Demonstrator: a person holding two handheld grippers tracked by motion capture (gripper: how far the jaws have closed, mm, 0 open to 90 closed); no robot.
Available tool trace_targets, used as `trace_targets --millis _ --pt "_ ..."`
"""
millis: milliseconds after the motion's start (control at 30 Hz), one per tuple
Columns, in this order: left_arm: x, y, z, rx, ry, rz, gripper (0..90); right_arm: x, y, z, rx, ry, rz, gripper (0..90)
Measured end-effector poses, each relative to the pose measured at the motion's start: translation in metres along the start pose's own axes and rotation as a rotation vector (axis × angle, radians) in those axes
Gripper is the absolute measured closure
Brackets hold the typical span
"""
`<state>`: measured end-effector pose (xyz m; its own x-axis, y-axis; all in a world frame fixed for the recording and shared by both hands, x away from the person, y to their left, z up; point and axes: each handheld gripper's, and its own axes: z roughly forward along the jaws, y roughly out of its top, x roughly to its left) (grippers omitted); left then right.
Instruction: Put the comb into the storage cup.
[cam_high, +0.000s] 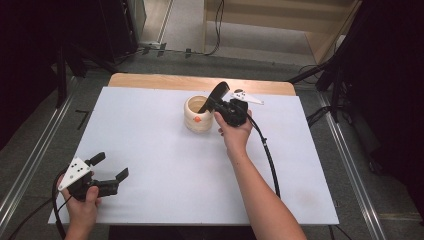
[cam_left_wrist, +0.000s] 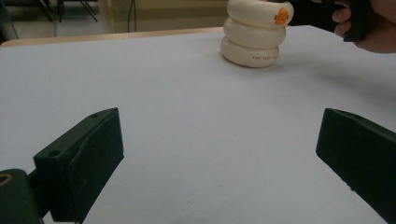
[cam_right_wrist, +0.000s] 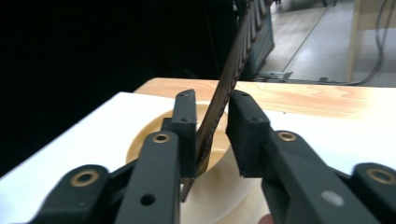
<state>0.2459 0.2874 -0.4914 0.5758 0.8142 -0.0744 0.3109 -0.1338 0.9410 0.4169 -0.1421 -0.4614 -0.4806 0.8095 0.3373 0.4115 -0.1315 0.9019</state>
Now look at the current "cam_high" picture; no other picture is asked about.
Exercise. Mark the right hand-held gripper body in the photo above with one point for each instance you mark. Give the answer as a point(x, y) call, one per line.
point(233, 111)

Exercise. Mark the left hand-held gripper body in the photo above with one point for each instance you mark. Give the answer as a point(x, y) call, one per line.
point(74, 173)

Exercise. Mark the black knife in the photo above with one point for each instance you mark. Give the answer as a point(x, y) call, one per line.
point(218, 91)

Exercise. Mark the cream ribbed cup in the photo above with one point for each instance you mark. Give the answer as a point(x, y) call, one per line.
point(199, 125)

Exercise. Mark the person's right hand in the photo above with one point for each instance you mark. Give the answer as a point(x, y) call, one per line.
point(236, 136)

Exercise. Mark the person's left hand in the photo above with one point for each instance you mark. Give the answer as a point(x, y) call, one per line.
point(83, 213)

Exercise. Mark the white board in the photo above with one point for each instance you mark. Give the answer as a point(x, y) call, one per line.
point(160, 173)

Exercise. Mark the wooden table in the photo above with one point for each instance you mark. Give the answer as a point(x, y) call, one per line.
point(166, 81)

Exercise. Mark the black metal stand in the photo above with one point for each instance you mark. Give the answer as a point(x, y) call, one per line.
point(61, 80)
point(335, 86)

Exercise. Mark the white power strip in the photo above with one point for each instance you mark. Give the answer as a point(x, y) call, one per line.
point(150, 44)

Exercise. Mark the wooden shelf unit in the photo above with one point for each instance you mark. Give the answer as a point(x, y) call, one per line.
point(266, 15)

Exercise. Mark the metal floor rail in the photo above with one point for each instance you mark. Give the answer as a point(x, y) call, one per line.
point(353, 173)
point(30, 160)

